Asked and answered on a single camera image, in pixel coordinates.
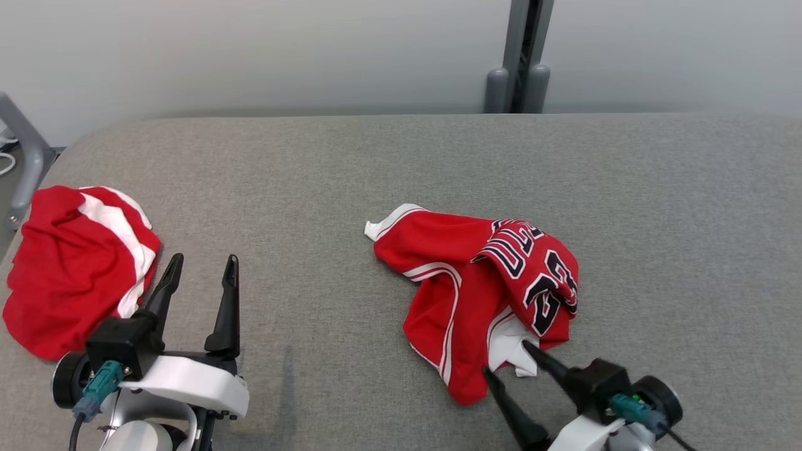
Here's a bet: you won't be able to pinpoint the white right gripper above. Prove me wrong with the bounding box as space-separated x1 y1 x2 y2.
482 340 628 451

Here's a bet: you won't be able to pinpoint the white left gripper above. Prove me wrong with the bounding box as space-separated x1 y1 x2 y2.
119 253 250 419

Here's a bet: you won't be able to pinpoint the red basketball jersey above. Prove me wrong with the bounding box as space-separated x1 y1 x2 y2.
365 204 580 406

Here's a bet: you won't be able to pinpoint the red shorts with white stripes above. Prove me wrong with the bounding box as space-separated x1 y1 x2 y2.
2 185 162 361

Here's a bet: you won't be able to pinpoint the teal-plug right camera cable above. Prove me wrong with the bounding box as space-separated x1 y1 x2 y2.
611 393 699 451

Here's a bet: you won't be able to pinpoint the teal-plug camera cable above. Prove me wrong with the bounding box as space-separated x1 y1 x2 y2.
68 360 126 451
611 393 699 451

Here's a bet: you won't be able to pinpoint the teal-plug left camera cable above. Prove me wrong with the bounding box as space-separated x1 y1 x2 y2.
68 360 126 451

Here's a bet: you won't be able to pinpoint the grey metal frame leg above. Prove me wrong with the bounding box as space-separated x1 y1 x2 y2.
0 93 57 231

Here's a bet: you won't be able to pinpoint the grey metal post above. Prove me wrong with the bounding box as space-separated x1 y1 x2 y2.
484 0 555 115

